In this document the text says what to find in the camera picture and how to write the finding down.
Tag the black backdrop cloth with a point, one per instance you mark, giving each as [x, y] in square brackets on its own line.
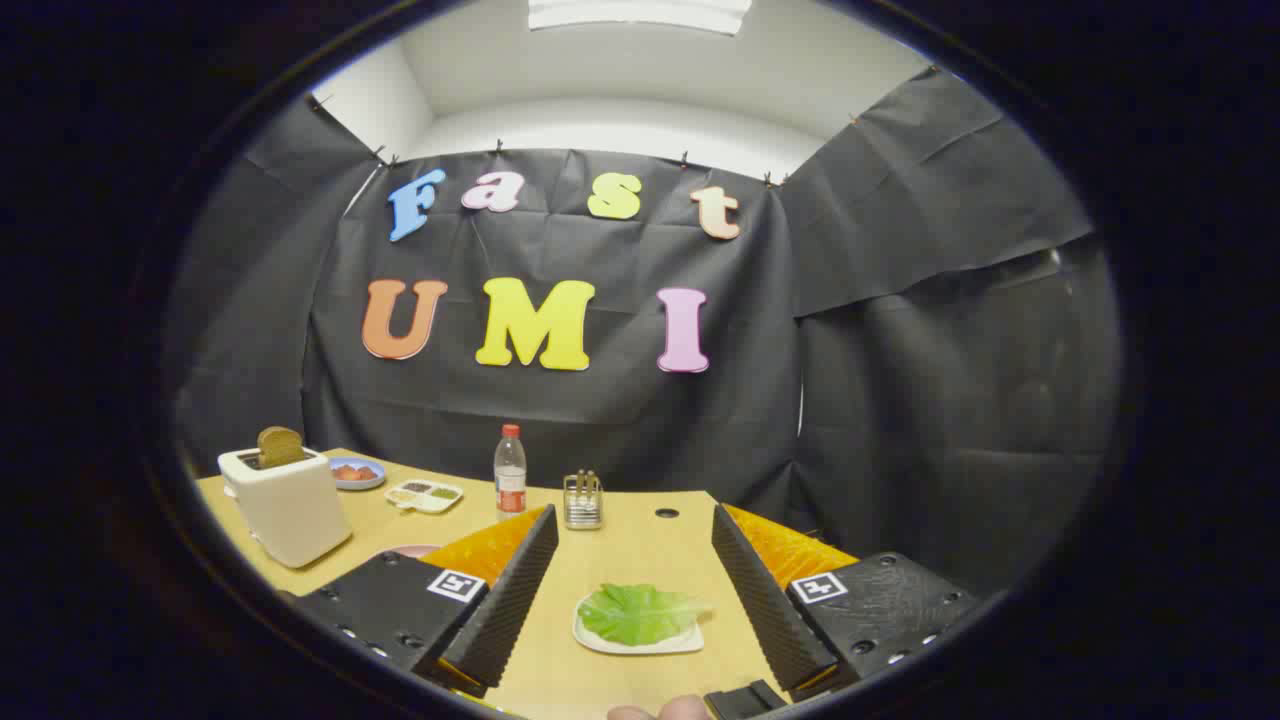
[600, 420]

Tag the brown bread slice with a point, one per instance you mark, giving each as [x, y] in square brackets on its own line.
[280, 447]

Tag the red meat pieces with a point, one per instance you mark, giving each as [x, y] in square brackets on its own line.
[348, 472]

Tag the white toaster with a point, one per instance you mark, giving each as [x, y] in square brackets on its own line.
[295, 510]

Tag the white rectangular plate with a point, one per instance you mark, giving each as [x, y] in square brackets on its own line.
[640, 649]

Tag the white divided seasoning tray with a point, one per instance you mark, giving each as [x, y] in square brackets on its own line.
[425, 505]

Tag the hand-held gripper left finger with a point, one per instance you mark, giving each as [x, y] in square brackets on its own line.
[510, 610]

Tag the ceiling light panel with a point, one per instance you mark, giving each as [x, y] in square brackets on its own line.
[640, 12]

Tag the clear bottle with red cap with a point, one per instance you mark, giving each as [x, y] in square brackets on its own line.
[510, 470]

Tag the pink round plate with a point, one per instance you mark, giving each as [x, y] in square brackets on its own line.
[410, 550]

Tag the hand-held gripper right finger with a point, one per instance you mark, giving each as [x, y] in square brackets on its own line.
[765, 610]

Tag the blue plate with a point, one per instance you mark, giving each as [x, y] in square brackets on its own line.
[379, 475]

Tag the green lettuce leaf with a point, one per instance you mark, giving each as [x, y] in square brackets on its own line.
[635, 612]

